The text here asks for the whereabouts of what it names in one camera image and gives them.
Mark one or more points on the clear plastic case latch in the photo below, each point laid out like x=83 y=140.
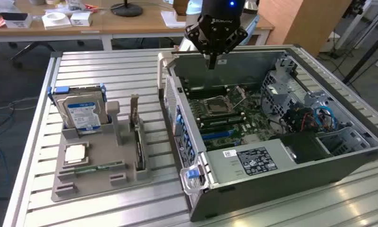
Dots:
x=190 y=186

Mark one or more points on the blue expansion slot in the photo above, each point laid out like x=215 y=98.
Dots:
x=219 y=134

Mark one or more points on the wooden cabinet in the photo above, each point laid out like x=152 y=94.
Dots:
x=303 y=23

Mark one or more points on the green motherboard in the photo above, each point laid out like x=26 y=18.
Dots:
x=255 y=123

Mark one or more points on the brown cardboard box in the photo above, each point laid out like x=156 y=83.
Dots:
x=180 y=7

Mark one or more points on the wooden desk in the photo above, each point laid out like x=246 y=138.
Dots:
x=130 y=23

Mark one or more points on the grey printed parts rack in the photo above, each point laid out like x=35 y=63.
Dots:
x=114 y=163

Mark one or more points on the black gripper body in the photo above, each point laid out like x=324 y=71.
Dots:
x=220 y=30

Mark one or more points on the green graphics card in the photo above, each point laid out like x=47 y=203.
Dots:
x=139 y=142

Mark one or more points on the black stand pole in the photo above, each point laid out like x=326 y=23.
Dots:
x=366 y=60

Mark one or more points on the metal socket cover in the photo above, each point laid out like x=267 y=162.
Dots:
x=240 y=93

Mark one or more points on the tall metal disk bay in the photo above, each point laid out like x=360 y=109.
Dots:
x=284 y=87

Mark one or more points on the silver CPU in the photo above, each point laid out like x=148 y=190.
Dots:
x=77 y=153

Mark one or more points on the green RAM stick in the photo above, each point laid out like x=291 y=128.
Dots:
x=98 y=168

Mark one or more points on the hard disk with blue rails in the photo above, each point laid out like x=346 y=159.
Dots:
x=82 y=113

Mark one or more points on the white box with round bowl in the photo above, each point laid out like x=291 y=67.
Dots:
x=57 y=23

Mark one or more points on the grey power supply, black label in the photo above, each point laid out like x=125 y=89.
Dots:
x=218 y=165

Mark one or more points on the metal CPU socket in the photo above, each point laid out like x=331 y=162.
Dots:
x=218 y=107

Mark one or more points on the black lamp base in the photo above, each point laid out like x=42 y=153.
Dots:
x=126 y=10

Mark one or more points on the white box with black lid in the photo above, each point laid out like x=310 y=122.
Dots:
x=19 y=23

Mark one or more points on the black RAM slot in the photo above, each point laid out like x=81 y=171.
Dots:
x=224 y=123
x=220 y=117

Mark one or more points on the plain white box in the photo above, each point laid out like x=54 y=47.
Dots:
x=82 y=20

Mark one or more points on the low metal disk bay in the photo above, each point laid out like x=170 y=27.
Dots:
x=350 y=139

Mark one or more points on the grey open PC case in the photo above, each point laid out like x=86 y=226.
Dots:
x=271 y=189

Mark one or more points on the white paper stack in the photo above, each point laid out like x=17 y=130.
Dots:
x=174 y=21

